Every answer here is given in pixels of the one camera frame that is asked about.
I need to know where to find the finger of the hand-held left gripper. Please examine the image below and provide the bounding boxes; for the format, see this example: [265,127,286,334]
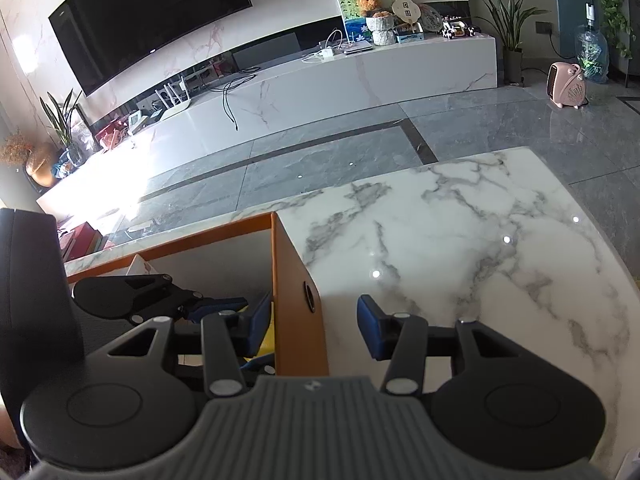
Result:
[170,286,250,322]
[241,353,277,377]

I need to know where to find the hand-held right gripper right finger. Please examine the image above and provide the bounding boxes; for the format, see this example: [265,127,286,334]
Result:
[356,294,529,396]

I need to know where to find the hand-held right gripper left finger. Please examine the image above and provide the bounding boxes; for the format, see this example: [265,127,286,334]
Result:
[106,302,275,398]

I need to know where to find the small gold cardboard box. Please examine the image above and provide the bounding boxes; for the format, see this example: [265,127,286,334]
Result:
[240,305,276,360]

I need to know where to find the orange cardboard box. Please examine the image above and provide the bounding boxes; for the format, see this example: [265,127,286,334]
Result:
[65,211,331,378]

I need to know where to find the red gift boxes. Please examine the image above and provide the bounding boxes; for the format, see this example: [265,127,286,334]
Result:
[60,222,116,261]

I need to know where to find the golden round vase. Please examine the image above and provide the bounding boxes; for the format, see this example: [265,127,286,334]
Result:
[25,142,58,188]

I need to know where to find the dried flower bunch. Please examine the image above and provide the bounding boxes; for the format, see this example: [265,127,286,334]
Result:
[0,132,34,166]

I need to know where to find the green plant in vase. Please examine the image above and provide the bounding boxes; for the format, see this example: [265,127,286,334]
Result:
[40,89,93,166]

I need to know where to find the pink gift boxes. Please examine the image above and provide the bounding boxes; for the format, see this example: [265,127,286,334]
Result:
[95,122,128,149]

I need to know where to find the white wifi router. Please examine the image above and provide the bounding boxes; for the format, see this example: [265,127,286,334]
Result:
[155,72,193,111]

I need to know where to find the white marble television cabinet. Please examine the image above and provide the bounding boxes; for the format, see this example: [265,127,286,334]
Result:
[36,30,498,221]

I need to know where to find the black soundbar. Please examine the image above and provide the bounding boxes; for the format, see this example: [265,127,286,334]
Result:
[232,31,301,71]

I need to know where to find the blue green painting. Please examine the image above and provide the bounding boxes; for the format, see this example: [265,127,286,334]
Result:
[337,0,373,43]

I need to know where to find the black white cow figurine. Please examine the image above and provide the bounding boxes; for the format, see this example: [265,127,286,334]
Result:
[440,16,481,40]

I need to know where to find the pink fan heater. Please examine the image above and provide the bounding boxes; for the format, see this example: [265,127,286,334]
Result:
[547,61,590,109]

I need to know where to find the decorative plate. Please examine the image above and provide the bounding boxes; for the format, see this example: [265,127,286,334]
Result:
[419,4,443,33]

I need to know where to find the round paper fan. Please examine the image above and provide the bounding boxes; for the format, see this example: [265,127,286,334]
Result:
[390,0,421,28]

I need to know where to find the tall leafy potted plant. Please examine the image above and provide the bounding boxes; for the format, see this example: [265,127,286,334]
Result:
[452,0,551,86]

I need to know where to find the blue water jug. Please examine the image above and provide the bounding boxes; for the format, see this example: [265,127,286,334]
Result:
[574,4,610,84]

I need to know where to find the trailing ivy plant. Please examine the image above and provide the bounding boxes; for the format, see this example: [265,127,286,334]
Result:
[587,0,638,58]

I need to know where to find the black cable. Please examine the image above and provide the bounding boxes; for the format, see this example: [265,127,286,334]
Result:
[220,72,256,134]

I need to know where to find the black wall television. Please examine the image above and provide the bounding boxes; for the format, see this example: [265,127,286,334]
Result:
[48,0,252,97]

